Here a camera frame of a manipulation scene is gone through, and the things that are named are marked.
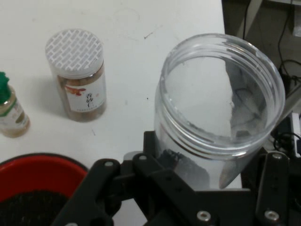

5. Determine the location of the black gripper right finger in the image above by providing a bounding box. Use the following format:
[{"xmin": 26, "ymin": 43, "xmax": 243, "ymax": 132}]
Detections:
[{"xmin": 240, "ymin": 146, "xmax": 301, "ymax": 226}]

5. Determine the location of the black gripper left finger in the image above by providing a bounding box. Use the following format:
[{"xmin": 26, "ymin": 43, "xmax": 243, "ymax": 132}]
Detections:
[{"xmin": 50, "ymin": 130, "xmax": 214, "ymax": 226}]

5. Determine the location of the clear plastic jar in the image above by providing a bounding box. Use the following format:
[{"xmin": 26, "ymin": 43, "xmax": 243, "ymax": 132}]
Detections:
[{"xmin": 153, "ymin": 32, "xmax": 286, "ymax": 190}]

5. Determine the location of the red bowl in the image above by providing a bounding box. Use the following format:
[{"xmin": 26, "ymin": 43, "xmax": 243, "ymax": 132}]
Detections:
[{"xmin": 0, "ymin": 152, "xmax": 90, "ymax": 226}]

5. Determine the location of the black seeds heap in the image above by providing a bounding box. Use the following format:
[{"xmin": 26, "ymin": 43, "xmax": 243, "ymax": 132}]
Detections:
[{"xmin": 0, "ymin": 189, "xmax": 71, "ymax": 226}]

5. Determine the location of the brown-filled jar patterned white lid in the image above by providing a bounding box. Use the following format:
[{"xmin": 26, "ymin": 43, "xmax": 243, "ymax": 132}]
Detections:
[{"xmin": 45, "ymin": 28, "xmax": 107, "ymax": 123}]

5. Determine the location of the small green-capped spice bottle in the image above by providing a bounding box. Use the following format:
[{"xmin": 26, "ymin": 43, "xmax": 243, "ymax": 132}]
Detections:
[{"xmin": 0, "ymin": 72, "xmax": 31, "ymax": 137}]

